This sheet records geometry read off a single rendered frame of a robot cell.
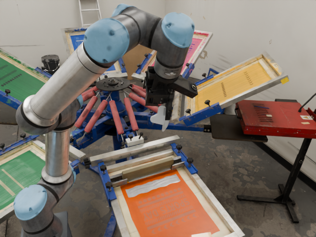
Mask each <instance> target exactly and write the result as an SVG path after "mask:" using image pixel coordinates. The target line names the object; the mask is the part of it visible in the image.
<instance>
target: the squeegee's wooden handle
mask: <svg viewBox="0 0 316 237"><path fill-rule="evenodd" d="M173 164H174V159H173V158H172V157H171V158H167V159H163V160H160V161H157V162H153V163H150V164H146V165H143V166H139V167H136V168H132V169H129V170H125V171H122V179H123V180H124V179H127V181H128V180H131V179H134V178H137V177H141V176H144V175H147V174H151V173H154V172H157V171H161V170H164V169H167V168H171V166H172V165H173Z"/></svg>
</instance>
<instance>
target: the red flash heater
mask: <svg viewBox="0 0 316 237"><path fill-rule="evenodd" d="M254 106H260V107H254ZM301 106H302V105H301V104H300V103H292V102H274V101H256V100H241V101H239V102H237V103H236V108H237V107H238V110H236V111H237V115H238V116H239V117H241V118H242V121H241V120H240V119H239V121H240V124H241V127H242V130H243V133H244V134H253V135H267V136H281V137H296V138H310V139H316V115H315V113H313V111H312V110H311V109H310V108H309V107H308V109H307V110H305V109H304V108H302V110H301V112H298V110H299V109H300V107H301ZM261 107H266V108H261ZM267 108H269V109H267ZM266 115H272V117H267V116H266Z"/></svg>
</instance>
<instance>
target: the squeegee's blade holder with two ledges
mask: <svg viewBox="0 0 316 237"><path fill-rule="evenodd" d="M169 170H171V169H170V168H167V169H164V170H161V171H157V172H154V173H151V174H147V175H144V176H141V177H137V178H134V179H131V180H128V182H133V181H136V180H139V179H143V178H146V177H149V176H152V175H156V174H159V173H162V172H165V171H169Z"/></svg>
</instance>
